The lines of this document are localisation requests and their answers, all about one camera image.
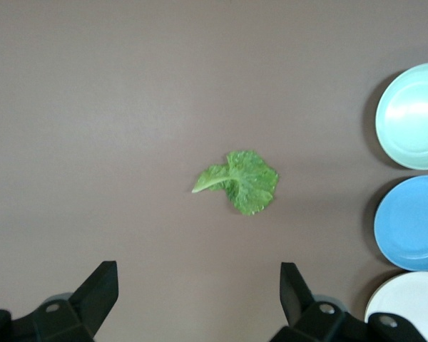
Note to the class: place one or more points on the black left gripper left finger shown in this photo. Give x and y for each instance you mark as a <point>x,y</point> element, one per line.
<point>96,303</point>

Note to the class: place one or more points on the green lettuce leaf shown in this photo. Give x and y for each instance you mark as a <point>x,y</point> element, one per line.
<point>246,185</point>

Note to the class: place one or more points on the blue plate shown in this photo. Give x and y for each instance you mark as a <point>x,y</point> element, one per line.
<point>413,224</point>

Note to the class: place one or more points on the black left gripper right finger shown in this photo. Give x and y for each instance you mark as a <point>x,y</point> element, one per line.
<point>299,306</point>

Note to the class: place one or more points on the mint green plate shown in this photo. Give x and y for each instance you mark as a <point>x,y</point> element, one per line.
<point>413,117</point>

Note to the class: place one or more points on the white plate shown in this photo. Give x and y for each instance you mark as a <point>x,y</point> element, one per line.
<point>413,295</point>

